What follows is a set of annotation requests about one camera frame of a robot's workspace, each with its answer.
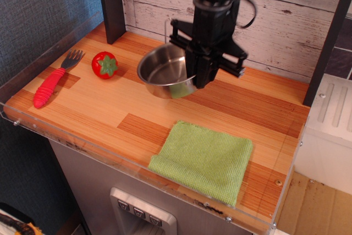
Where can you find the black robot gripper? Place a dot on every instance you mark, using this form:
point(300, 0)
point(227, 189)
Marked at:
point(211, 45)

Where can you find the green towel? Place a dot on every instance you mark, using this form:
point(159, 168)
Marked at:
point(210, 162)

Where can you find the stainless steel pot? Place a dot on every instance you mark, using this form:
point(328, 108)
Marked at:
point(163, 70)

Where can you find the red toy tomato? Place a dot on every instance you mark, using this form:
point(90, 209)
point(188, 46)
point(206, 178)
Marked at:
point(104, 65)

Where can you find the dark left shelf post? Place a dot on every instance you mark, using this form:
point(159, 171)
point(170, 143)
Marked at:
point(114, 21)

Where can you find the grey toy cabinet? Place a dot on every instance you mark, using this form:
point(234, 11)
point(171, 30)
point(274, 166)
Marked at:
point(92, 180)

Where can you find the silver dispenser button panel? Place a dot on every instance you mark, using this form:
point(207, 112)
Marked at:
point(135, 216)

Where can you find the red handled fork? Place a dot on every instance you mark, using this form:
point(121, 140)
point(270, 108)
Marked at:
point(46, 89)

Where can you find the dark right shelf post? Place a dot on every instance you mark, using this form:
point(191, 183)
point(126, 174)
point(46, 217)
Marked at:
point(331, 38)

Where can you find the dark shelf post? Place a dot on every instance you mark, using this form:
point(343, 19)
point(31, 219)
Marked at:
point(114, 21)
point(331, 38)

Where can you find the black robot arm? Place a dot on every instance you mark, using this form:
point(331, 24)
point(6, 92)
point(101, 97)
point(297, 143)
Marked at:
point(208, 41)

